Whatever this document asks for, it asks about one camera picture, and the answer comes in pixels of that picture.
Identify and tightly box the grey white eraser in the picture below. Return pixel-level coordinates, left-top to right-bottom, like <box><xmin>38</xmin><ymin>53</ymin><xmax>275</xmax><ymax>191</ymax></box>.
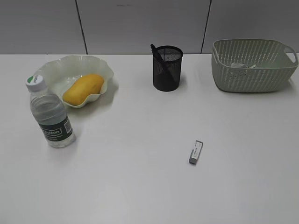
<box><xmin>188</xmin><ymin>140</ymin><xmax>203</xmax><ymax>165</ymax></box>

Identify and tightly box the black marker pen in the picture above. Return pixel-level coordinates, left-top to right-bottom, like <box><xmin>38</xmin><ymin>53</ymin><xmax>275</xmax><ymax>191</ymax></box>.
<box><xmin>149</xmin><ymin>43</ymin><xmax>176</xmax><ymax>77</ymax></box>

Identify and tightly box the yellow mango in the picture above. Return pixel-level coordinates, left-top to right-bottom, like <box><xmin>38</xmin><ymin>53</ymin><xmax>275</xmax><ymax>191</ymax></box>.
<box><xmin>63</xmin><ymin>73</ymin><xmax>104</xmax><ymax>106</ymax></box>

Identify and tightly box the waste paper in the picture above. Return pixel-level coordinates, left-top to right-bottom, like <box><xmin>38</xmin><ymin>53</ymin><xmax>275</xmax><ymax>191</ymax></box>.
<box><xmin>231</xmin><ymin>63</ymin><xmax>256</xmax><ymax>69</ymax></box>

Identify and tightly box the translucent white wavy plate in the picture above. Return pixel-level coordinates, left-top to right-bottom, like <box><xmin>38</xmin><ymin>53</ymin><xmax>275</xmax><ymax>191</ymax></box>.
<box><xmin>34</xmin><ymin>55</ymin><xmax>114</xmax><ymax>108</ymax></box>

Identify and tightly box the clear plastic water bottle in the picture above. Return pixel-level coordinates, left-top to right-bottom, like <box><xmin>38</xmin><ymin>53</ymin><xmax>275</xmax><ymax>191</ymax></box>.
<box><xmin>26</xmin><ymin>75</ymin><xmax>76</xmax><ymax>148</ymax></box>

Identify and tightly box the black mesh pen holder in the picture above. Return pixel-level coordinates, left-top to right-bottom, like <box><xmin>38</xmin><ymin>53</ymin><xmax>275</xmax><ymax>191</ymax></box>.
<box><xmin>150</xmin><ymin>44</ymin><xmax>183</xmax><ymax>92</ymax></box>

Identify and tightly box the pale green plastic basket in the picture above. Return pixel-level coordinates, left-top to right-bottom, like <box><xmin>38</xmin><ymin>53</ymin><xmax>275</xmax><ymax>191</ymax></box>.
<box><xmin>211</xmin><ymin>39</ymin><xmax>299</xmax><ymax>93</ymax></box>

